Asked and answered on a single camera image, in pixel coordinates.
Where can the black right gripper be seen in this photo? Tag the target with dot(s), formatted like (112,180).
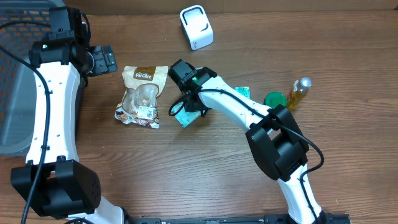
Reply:
(191,106)

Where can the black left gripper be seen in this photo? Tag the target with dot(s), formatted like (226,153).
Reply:
(104,64)

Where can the teal white wet wipes pack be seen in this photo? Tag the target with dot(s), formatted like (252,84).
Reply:
(183,117)

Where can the brown white snack packet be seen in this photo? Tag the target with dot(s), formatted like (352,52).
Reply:
(143,86)

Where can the teal snack packet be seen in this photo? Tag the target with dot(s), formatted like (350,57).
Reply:
(244,90)

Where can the green lid white jar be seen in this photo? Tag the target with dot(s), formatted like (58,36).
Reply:
(274,99)

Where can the yellow dish soap bottle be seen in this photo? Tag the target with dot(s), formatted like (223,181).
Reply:
(298,92)

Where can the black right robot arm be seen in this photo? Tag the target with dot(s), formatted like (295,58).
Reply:
(277,144)

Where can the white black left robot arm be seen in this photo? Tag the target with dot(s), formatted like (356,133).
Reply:
(53,182)

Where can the white black barcode scanner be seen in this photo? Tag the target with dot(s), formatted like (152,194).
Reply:
(196,27)

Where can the grey plastic mesh basket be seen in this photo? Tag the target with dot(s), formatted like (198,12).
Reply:
(26,22)

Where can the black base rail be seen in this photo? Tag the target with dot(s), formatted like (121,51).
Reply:
(327,218)

